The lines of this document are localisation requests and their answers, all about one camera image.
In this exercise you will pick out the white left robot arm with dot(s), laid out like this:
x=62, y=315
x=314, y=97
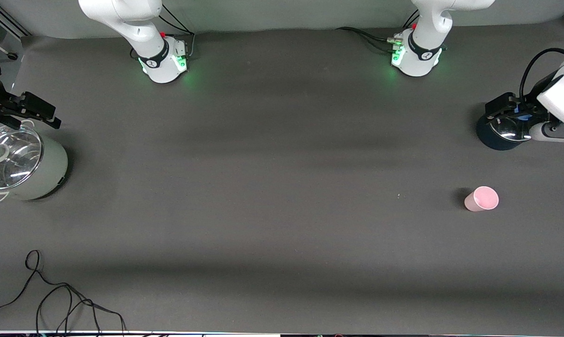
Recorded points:
x=422, y=51

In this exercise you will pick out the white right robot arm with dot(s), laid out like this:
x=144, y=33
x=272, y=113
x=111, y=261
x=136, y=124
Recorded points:
x=137, y=28

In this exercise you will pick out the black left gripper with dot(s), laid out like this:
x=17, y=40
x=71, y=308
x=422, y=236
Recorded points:
x=533, y=99

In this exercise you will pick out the pale green cooking pot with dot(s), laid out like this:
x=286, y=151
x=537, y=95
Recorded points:
x=52, y=168

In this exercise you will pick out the dark grey table mat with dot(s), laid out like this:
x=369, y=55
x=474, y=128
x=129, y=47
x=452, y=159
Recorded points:
x=282, y=187

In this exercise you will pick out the pink plastic cup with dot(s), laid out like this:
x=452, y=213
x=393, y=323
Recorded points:
x=481, y=199

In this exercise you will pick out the glass lid with beige knob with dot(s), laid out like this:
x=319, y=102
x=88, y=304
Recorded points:
x=15, y=159

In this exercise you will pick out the dark blue saucepan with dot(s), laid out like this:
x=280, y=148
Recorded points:
x=488, y=138

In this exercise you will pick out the black caster wheel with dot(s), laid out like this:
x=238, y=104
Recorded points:
x=12, y=55

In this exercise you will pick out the glass lid with blue knob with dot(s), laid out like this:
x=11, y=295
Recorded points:
x=509, y=131

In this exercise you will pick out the aluminium frame rail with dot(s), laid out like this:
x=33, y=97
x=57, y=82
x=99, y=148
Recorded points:
x=10, y=23

